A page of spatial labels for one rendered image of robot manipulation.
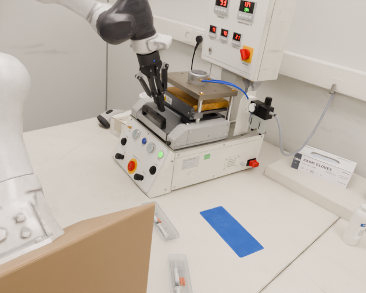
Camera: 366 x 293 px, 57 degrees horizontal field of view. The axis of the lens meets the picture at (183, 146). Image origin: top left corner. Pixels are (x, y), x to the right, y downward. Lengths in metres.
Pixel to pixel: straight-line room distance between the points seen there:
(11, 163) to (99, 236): 0.24
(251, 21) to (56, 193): 0.91
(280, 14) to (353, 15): 0.38
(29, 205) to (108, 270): 0.20
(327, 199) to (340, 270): 0.32
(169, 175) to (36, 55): 1.59
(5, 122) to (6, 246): 0.23
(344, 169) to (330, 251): 0.39
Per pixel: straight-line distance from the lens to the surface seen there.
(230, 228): 1.16
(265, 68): 1.32
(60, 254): 0.59
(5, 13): 2.45
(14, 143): 0.75
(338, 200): 1.40
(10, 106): 0.74
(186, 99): 1.28
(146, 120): 1.31
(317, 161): 1.48
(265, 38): 1.27
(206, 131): 1.23
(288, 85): 1.72
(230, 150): 1.36
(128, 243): 0.68
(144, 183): 1.25
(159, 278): 0.97
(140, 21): 1.10
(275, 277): 1.06
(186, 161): 1.23
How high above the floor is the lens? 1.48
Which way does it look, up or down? 27 degrees down
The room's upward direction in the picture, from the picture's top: 8 degrees clockwise
